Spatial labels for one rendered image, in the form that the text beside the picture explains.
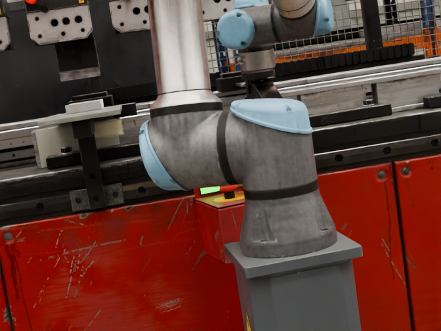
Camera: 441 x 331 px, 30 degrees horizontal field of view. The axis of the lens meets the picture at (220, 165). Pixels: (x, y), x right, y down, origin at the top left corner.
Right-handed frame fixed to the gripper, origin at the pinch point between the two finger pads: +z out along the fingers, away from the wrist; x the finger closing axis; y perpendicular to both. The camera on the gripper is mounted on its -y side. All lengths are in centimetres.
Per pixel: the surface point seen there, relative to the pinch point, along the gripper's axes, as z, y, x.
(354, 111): -4.2, 21.3, -32.0
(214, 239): 13.3, -1.1, 15.2
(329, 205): 16.6, 15.6, -20.2
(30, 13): -38, 45, 40
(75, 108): -14, 36, 34
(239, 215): 8.0, -5.8, 10.6
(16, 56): -25, 101, 39
